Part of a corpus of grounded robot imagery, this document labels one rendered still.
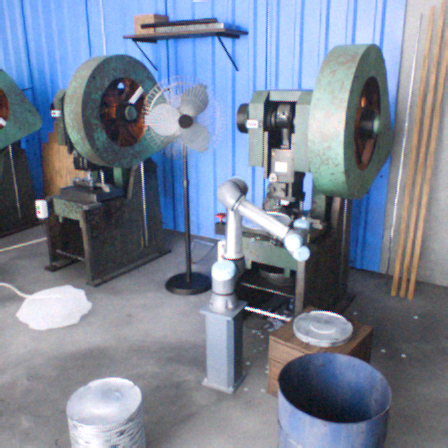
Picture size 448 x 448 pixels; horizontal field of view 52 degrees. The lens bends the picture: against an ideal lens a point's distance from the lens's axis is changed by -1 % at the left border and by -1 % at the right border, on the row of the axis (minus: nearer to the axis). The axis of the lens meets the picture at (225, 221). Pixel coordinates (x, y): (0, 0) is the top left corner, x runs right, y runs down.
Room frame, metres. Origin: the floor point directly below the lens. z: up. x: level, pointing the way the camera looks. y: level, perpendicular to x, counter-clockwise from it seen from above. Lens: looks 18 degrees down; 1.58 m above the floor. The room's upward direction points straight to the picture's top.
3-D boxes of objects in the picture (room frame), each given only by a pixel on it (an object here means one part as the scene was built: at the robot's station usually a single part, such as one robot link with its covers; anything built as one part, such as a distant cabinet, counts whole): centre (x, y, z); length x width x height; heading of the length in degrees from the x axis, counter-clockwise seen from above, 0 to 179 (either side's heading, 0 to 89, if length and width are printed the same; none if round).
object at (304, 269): (2.75, -0.68, 0.45); 0.92 x 0.12 x 0.90; 148
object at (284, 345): (2.05, -0.49, 0.18); 0.40 x 0.38 x 0.35; 141
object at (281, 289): (2.78, -0.38, 0.31); 0.43 x 0.42 x 0.01; 58
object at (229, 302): (2.14, 0.01, 0.50); 0.15 x 0.15 x 0.10
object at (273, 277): (2.77, -0.38, 0.36); 0.34 x 0.34 x 0.10
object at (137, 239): (4.00, 0.89, 0.87); 1.53 x 0.99 x 1.74; 146
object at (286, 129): (2.77, -0.38, 1.27); 0.21 x 0.12 x 0.34; 148
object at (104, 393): (1.54, 0.49, 0.34); 0.29 x 0.29 x 0.01
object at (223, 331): (2.14, 0.01, 0.23); 0.19 x 0.19 x 0.45; 63
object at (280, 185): (2.74, -0.35, 1.04); 0.17 x 0.15 x 0.30; 148
